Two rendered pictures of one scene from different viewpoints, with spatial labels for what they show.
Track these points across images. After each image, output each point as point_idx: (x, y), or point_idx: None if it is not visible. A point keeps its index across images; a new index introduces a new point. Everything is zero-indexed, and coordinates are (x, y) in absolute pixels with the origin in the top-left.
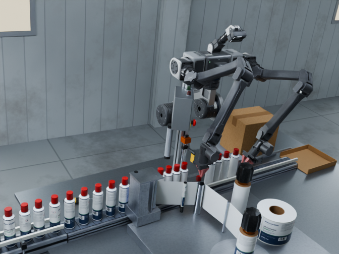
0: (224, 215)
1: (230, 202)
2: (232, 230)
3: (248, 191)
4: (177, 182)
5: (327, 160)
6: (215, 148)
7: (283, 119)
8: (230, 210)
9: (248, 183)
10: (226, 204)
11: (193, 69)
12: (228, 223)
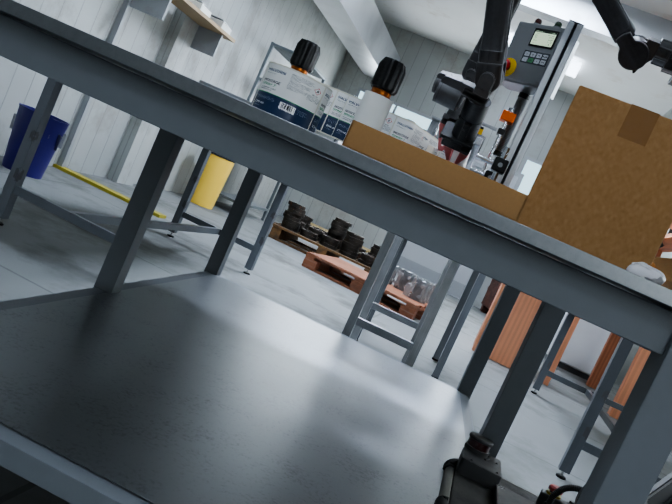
0: (347, 125)
1: (352, 95)
2: (320, 126)
3: (361, 100)
4: (430, 136)
5: (391, 165)
6: (447, 72)
7: (486, 4)
8: (342, 104)
9: (371, 90)
10: (356, 105)
11: (665, 39)
12: (332, 126)
